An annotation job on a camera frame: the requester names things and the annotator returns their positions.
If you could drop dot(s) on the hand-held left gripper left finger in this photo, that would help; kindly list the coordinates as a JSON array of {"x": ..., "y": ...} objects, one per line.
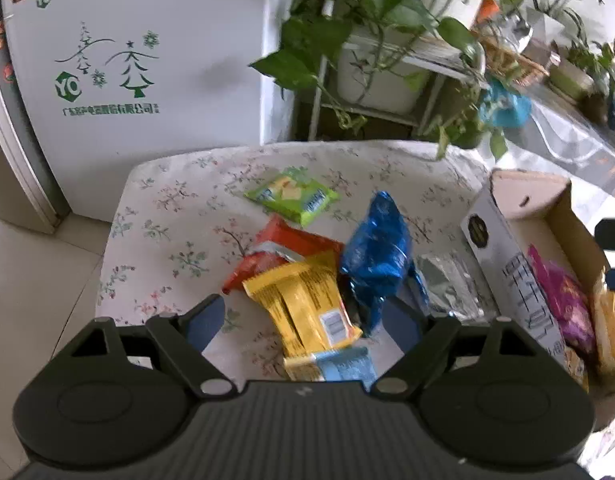
[{"x": 207, "y": 320}]

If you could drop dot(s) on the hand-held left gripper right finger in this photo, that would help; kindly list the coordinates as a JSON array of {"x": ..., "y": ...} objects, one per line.
[{"x": 402, "y": 322}]

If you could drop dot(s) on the yellow packet with white label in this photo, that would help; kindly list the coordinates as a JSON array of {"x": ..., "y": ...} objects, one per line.
[{"x": 607, "y": 330}]

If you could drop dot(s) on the magenta snack packet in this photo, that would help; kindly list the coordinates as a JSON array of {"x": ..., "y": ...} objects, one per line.
[{"x": 562, "y": 295}]

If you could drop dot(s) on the silver foil snack packet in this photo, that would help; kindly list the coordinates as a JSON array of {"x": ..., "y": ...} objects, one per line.
[{"x": 450, "y": 285}]

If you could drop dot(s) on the blue foil snack packet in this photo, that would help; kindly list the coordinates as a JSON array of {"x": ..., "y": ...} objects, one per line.
[{"x": 377, "y": 260}]

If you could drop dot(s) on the yellow and light blue packet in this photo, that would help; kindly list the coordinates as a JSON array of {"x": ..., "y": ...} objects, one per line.
[{"x": 337, "y": 365}]

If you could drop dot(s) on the cardboard box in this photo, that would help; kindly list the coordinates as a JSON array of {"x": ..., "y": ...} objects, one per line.
[{"x": 527, "y": 200}]

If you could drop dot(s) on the yellow packet with barcode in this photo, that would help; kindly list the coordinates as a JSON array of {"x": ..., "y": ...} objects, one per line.
[{"x": 302, "y": 300}]

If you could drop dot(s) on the red snack packet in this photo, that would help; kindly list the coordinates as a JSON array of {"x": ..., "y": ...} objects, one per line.
[{"x": 287, "y": 240}]

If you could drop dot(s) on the green snack packet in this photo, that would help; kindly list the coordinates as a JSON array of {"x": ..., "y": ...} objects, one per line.
[{"x": 292, "y": 195}]

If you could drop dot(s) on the table with clear cover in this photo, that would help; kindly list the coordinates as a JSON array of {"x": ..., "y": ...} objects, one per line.
[{"x": 562, "y": 140}]

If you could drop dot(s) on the floral tablecloth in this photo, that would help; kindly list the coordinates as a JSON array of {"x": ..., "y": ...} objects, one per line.
[{"x": 177, "y": 210}]

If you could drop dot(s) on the green rimmed plant pot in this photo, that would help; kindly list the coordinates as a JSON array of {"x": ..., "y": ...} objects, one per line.
[{"x": 570, "y": 80}]

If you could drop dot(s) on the blue tape roll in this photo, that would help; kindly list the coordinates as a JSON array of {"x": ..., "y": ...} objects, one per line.
[{"x": 505, "y": 105}]

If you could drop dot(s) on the small leafy potted plant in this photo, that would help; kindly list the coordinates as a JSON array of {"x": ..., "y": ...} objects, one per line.
[{"x": 595, "y": 50}]

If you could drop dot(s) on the wicker basket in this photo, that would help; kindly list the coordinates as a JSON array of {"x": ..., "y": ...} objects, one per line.
[{"x": 517, "y": 67}]

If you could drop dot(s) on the white metal plant stand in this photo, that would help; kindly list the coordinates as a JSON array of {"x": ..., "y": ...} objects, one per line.
[{"x": 315, "y": 110}]

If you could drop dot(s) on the white rectangular planter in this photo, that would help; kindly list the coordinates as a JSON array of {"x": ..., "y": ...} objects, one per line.
[{"x": 377, "y": 85}]

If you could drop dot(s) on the white refrigerator with tree print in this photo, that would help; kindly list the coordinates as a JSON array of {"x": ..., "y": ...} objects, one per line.
[{"x": 162, "y": 85}]

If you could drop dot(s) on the orange object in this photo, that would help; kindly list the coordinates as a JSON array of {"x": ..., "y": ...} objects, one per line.
[{"x": 487, "y": 10}]

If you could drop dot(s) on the pothos plant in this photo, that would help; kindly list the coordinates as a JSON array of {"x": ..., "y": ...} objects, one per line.
[{"x": 312, "y": 40}]

